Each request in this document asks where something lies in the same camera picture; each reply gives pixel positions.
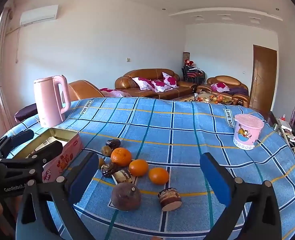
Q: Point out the stacked black chairs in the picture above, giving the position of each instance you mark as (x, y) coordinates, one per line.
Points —
(192, 75)

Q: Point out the brown leather sofa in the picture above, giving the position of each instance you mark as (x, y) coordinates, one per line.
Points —
(147, 73)

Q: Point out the wooden coffee table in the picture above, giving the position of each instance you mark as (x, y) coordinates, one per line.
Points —
(185, 98)

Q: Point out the pink electric kettle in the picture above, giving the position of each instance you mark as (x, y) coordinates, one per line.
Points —
(48, 100)

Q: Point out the white air conditioner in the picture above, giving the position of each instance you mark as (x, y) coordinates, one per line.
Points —
(38, 15)

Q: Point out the pink cartoon cup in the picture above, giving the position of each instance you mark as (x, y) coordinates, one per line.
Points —
(247, 132)

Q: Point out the dark passion fruit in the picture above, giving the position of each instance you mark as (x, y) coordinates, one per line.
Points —
(113, 143)

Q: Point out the purple blanket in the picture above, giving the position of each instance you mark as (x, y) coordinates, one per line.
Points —
(238, 90)

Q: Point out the round stool with purple cushion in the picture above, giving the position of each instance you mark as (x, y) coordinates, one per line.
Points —
(25, 112)

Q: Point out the red plush toy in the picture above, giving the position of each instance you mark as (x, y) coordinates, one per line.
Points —
(188, 62)

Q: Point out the large orange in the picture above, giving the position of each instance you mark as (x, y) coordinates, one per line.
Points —
(121, 157)

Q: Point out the tall patterned vase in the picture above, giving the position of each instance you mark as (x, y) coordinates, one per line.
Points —
(186, 56)

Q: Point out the brown leather armchair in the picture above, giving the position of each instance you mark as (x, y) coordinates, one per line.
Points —
(225, 80)

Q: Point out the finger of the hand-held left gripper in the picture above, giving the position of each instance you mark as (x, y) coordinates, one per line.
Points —
(47, 150)
(20, 136)

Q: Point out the brown kiwi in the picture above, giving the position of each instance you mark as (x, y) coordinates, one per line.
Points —
(106, 151)
(102, 161)

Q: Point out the brown leather chair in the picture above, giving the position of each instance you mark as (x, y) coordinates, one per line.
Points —
(83, 90)

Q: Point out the tray of assorted fruit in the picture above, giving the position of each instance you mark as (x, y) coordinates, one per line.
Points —
(212, 97)

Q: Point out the pink curtain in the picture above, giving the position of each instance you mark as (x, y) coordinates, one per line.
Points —
(2, 67)

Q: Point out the round purple fruit with stem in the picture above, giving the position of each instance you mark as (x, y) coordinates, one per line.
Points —
(126, 196)

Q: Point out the white pillow with magenta flowers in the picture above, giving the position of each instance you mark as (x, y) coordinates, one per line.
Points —
(220, 87)
(142, 83)
(161, 86)
(170, 80)

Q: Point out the cluttered television cabinet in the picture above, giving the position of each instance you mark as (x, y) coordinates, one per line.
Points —
(286, 132)

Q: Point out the small orange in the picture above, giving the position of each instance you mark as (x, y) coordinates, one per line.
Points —
(138, 168)
(158, 176)

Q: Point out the blue plaid tablecloth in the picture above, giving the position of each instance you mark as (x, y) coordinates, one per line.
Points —
(162, 130)

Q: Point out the pink blanket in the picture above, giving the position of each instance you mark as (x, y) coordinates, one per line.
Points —
(112, 92)

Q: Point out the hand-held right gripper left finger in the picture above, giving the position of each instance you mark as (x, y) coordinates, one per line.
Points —
(87, 172)

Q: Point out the printed paper lining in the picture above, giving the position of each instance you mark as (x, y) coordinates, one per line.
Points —
(47, 140)

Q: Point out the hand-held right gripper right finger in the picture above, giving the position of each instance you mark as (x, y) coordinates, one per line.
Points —
(216, 180)

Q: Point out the brown wooden door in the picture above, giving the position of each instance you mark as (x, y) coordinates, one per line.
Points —
(262, 80)

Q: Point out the pink tin box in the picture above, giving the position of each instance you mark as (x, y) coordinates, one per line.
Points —
(67, 155)

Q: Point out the cut brown striped fruit piece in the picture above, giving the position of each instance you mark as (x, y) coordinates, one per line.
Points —
(170, 198)

